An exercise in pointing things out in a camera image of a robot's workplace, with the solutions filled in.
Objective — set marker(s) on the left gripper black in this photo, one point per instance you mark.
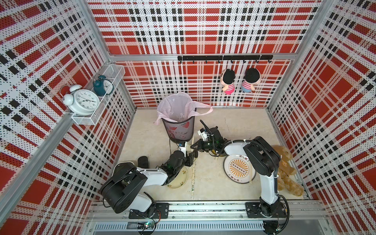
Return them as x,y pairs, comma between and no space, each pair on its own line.
188,157

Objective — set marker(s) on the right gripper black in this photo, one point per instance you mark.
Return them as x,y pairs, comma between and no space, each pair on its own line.
201,144

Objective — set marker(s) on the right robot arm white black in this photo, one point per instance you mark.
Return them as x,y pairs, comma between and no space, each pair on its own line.
265,160

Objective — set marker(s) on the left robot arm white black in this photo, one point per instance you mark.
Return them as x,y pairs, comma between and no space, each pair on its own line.
123,190

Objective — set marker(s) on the black mesh trash bin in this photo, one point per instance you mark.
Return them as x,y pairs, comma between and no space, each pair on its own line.
179,132

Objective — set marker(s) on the cream plate with flowers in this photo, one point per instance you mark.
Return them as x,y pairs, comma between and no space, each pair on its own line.
180,180

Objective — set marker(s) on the pink plastic bin liner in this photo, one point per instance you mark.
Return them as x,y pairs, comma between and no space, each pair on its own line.
180,107

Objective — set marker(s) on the white plate orange sunburst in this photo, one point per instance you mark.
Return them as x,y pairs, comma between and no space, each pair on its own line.
239,168

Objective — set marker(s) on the doll with pink shirt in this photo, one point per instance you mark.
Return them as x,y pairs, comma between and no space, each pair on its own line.
227,81

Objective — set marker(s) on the doll with striped blue shirt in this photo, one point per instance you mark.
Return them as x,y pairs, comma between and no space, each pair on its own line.
251,79

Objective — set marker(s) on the brown teddy bear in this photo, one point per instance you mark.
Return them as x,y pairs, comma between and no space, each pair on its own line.
285,171

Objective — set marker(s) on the green circuit board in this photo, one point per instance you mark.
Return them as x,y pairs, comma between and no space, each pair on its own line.
140,225

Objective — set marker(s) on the teal alarm clock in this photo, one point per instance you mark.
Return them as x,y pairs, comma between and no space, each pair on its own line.
102,86

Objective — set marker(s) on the white alarm clock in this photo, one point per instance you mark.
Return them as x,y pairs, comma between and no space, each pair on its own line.
81,101

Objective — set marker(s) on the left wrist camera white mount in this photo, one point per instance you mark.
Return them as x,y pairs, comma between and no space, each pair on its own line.
182,146

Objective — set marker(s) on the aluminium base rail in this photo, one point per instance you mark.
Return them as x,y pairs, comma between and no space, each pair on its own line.
306,217

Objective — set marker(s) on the black wall hook rail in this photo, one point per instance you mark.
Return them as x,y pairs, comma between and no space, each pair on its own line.
225,58

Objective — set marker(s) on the white wire wall shelf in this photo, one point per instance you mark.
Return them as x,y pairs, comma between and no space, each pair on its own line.
114,73

